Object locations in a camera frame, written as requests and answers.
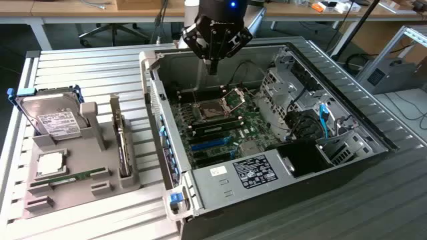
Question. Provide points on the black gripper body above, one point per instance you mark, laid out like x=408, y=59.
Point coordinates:
x=222, y=15

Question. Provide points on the graphics card with metal bracket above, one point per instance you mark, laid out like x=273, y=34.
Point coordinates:
x=125, y=150

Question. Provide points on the perforated metal drive cage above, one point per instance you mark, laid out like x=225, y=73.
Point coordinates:
x=277, y=87

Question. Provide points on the brown cardboard box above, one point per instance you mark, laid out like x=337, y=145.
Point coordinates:
x=130, y=5

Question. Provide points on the metal socket cover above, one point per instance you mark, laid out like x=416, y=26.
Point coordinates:
x=236, y=97

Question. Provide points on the black office chair base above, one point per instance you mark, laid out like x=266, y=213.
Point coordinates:
x=116, y=30

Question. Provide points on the white and orange box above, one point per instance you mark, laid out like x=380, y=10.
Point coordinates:
x=325, y=7

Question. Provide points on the CPU socket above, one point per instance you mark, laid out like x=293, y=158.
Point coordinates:
x=210, y=111

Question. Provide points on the green motherboard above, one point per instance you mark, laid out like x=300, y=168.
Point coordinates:
x=254, y=120

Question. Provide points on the white box with black print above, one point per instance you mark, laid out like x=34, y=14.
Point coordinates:
x=348, y=8

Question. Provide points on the black tripod pole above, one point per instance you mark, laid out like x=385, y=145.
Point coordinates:
x=357, y=25

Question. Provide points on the black RAM stick with sticker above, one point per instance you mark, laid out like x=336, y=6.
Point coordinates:
x=214, y=129

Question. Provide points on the blue expansion slot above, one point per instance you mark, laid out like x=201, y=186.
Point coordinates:
x=210, y=144

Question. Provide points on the grey chipset heatsink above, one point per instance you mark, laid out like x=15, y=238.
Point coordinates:
x=252, y=148

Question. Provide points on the black expansion slot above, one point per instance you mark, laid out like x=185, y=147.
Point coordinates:
x=212, y=153
x=214, y=162

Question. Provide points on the grey computer tower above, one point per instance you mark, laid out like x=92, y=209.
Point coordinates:
x=397, y=75

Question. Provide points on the beige flat box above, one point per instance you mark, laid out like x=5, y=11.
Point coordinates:
x=401, y=6

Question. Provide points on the silver hard disk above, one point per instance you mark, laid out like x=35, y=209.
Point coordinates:
x=43, y=105

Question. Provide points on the blue disk caddy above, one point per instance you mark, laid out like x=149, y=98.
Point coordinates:
x=26, y=91

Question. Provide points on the metal disk bay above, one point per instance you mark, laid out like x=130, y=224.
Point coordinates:
x=344, y=152

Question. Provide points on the black power adapter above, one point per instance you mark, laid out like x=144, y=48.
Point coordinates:
x=418, y=5

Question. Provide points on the grey plastic parts rack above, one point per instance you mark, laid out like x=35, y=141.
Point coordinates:
x=81, y=155

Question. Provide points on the grey power supply with label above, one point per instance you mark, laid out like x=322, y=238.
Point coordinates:
x=214, y=190

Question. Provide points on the blue case latch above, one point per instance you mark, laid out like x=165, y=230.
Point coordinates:
x=176, y=197

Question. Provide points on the silver CPU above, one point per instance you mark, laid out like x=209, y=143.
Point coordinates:
x=50, y=163

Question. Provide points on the green RAM stick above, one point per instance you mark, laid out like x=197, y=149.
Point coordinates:
x=67, y=178

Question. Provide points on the open black PC case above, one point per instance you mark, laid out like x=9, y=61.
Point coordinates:
x=284, y=207

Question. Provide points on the wooden desk white frame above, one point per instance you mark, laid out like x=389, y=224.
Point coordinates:
x=67, y=11
x=294, y=13

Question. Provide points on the aluminium profile frame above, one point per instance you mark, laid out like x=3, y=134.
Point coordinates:
x=412, y=32

